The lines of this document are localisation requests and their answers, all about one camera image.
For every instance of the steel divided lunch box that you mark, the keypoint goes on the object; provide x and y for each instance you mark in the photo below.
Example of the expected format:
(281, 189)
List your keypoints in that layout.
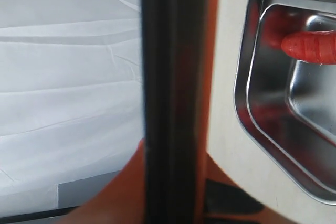
(288, 106)

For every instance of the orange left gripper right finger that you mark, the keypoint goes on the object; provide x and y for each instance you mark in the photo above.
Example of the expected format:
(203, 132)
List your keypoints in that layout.
(226, 202)

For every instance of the red toy sausage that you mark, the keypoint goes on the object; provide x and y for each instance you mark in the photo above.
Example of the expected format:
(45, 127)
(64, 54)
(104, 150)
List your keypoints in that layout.
(317, 47)

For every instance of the pale blue backdrop cloth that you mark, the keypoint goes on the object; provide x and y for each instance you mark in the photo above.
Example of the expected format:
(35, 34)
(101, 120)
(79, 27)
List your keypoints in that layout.
(71, 99)

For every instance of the dark transparent lid orange seal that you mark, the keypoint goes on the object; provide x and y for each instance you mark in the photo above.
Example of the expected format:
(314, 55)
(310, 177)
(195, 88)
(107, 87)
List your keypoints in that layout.
(178, 39)

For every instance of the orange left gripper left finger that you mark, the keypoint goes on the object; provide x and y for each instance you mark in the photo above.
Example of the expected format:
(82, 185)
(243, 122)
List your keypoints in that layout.
(121, 201)

